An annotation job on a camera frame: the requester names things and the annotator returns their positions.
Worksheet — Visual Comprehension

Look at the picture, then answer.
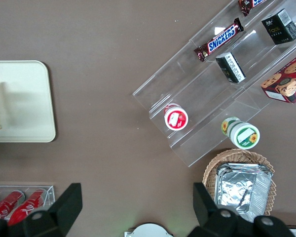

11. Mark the red Coca-Cola can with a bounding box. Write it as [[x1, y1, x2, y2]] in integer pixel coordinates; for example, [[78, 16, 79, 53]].
[[8, 189, 46, 227], [0, 190, 26, 221]]

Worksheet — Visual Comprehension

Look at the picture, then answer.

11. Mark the red lid strawberry yogurt cup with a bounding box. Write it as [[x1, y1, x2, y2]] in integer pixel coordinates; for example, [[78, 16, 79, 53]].
[[163, 103, 189, 131]]

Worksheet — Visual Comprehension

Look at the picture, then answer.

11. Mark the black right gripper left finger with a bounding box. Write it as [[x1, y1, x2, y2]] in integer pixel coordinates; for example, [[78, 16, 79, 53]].
[[0, 183, 83, 237]]

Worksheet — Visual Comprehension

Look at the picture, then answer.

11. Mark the clear acrylic can holder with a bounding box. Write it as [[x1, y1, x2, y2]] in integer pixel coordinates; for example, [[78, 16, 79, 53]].
[[0, 185, 56, 221]]

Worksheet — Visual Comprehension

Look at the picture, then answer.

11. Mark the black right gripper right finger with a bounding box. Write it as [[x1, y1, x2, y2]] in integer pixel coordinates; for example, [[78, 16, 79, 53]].
[[193, 182, 293, 237]]

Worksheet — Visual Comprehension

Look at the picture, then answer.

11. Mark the Snickers chocolate bar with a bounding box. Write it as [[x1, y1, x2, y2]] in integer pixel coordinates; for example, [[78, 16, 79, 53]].
[[193, 17, 245, 63], [237, 0, 268, 17]]

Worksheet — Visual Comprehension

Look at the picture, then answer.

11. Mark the cream plastic tray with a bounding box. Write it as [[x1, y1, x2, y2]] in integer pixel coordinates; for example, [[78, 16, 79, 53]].
[[0, 60, 57, 143]]

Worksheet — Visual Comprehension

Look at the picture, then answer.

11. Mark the black Face carton box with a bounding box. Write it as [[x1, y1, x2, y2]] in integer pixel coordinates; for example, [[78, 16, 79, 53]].
[[261, 8, 296, 45], [215, 51, 246, 84]]

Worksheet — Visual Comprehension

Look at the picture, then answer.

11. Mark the green sunflower label cup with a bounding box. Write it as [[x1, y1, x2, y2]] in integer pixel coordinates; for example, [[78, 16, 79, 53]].
[[221, 117, 260, 150]]

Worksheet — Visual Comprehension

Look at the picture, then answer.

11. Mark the aluminium foil container stack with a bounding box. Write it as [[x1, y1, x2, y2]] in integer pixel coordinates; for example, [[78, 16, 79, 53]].
[[214, 162, 273, 223]]

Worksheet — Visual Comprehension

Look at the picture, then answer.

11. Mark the red chocolate chip cookie box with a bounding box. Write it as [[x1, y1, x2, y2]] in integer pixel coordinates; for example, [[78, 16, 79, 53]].
[[260, 50, 296, 105]]

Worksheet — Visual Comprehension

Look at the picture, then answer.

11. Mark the clear acrylic stepped display rack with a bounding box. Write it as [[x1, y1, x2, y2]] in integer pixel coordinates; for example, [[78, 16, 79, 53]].
[[132, 0, 296, 168]]

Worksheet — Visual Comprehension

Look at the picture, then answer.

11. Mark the round wicker basket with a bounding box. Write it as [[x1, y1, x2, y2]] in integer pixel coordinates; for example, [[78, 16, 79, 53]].
[[202, 148, 277, 217]]

